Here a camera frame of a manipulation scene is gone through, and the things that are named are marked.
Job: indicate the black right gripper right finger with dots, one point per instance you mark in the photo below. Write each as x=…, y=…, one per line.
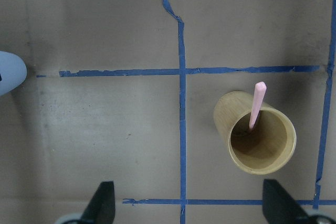
x=278, y=206

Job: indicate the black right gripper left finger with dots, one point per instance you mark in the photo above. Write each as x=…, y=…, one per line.
x=101, y=208

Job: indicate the pink chopstick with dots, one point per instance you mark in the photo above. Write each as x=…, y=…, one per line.
x=258, y=97

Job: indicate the light blue plastic cup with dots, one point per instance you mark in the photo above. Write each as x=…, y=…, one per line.
x=13, y=71

